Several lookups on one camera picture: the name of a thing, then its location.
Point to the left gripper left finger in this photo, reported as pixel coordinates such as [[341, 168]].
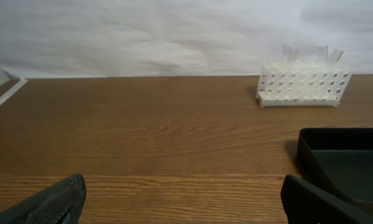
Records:
[[52, 202]]

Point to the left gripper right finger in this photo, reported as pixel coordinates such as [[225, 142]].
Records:
[[310, 205]]

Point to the clear test tube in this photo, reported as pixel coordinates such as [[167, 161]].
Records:
[[336, 56], [323, 53]]

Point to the black tray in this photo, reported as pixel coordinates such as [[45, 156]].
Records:
[[345, 174]]

